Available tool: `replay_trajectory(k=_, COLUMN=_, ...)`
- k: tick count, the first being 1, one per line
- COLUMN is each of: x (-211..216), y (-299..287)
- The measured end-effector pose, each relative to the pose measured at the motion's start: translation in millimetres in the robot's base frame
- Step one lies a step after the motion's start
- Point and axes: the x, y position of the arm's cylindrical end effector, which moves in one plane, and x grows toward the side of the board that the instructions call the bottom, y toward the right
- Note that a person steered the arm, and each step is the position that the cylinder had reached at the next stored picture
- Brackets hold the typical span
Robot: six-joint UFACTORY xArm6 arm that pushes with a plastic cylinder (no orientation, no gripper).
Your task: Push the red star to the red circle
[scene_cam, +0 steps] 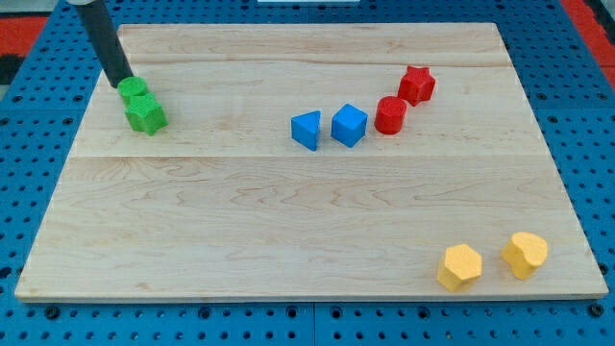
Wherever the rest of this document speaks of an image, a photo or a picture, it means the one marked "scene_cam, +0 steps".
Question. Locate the yellow hexagon block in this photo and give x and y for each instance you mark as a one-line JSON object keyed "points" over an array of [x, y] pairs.
{"points": [[459, 268]]}

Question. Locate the red cylinder block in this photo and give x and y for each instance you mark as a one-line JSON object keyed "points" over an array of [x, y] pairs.
{"points": [[390, 115]]}

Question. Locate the red star block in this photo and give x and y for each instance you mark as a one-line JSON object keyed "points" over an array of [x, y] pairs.
{"points": [[417, 85]]}

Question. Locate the light wooden board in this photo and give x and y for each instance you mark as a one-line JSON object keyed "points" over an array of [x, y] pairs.
{"points": [[222, 205]]}

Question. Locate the green cylinder block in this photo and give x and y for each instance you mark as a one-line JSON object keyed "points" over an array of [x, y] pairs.
{"points": [[131, 86]]}

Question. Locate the blue triangle block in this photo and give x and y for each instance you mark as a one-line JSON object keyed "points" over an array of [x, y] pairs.
{"points": [[305, 129]]}

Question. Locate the blue cube block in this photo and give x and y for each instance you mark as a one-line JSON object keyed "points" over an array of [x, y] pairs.
{"points": [[349, 125]]}

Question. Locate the yellow heart block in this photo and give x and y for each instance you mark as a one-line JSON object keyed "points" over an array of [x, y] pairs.
{"points": [[525, 253]]}

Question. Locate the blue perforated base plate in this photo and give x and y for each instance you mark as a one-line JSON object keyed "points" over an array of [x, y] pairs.
{"points": [[566, 87]]}

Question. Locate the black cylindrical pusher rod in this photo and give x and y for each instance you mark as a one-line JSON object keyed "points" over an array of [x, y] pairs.
{"points": [[103, 37]]}

